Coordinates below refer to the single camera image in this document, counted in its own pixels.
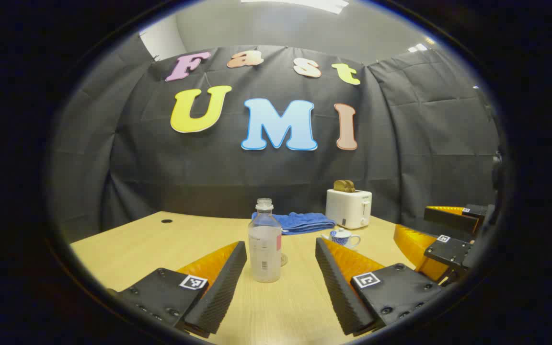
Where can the clear plastic water bottle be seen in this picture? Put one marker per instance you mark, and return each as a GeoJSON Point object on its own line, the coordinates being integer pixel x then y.
{"type": "Point", "coordinates": [264, 249]}

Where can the ceiling light panel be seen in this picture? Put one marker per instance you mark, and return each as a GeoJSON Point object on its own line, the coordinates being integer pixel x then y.
{"type": "Point", "coordinates": [300, 4]}

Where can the white toaster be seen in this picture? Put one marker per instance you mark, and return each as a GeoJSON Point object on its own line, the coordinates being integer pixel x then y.
{"type": "Point", "coordinates": [348, 208]}

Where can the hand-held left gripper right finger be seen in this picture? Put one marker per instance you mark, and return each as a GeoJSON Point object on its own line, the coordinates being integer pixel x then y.
{"type": "Point", "coordinates": [338, 287]}

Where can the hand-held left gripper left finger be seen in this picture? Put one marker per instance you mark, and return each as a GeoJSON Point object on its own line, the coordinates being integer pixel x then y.
{"type": "Point", "coordinates": [223, 287]}

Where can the folded blue towel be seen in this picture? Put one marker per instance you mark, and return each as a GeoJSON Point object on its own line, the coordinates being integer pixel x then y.
{"type": "Point", "coordinates": [304, 221]}

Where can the white porcelain teacup lid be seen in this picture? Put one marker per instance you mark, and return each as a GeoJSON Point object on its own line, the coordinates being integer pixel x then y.
{"type": "Point", "coordinates": [343, 232]}

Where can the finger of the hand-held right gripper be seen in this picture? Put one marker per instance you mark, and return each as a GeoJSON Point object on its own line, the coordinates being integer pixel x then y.
{"type": "Point", "coordinates": [451, 219]}
{"type": "Point", "coordinates": [448, 251]}

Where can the round brown coaster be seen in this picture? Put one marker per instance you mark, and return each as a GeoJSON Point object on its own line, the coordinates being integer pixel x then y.
{"type": "Point", "coordinates": [284, 261]}

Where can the blue white porcelain teacup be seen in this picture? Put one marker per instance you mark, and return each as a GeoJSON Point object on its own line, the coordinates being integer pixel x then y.
{"type": "Point", "coordinates": [340, 240]}

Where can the brown bread slice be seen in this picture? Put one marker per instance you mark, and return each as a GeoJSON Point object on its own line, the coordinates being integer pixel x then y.
{"type": "Point", "coordinates": [350, 186]}
{"type": "Point", "coordinates": [339, 186]}

